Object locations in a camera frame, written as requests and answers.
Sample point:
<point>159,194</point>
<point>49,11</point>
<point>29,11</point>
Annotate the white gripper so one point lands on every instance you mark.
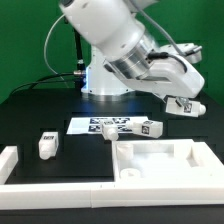
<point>145,68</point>

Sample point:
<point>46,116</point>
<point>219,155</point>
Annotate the white square tabletop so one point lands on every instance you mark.
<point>164,161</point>

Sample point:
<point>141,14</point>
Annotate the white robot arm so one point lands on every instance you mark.
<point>110,25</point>

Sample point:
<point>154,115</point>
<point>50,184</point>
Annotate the paper sheet with markers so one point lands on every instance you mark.
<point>91,125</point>

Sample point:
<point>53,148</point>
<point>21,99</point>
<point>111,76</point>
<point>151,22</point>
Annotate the white U-shaped fence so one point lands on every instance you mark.
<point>102,194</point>

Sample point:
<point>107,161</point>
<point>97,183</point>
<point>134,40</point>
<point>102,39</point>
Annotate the black camera on stand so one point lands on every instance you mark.
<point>81,68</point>

